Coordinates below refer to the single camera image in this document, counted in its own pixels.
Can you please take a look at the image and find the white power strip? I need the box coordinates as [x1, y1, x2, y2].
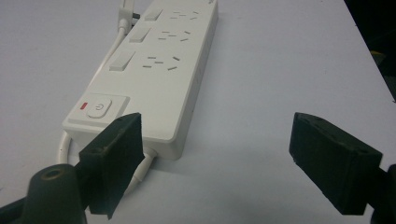
[62, 0, 219, 161]

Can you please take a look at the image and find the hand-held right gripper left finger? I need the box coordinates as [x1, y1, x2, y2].
[78, 112, 146, 220]

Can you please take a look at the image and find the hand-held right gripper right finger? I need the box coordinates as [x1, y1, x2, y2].
[288, 112, 384, 217]

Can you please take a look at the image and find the white plug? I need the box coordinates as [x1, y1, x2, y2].
[117, 0, 141, 32]

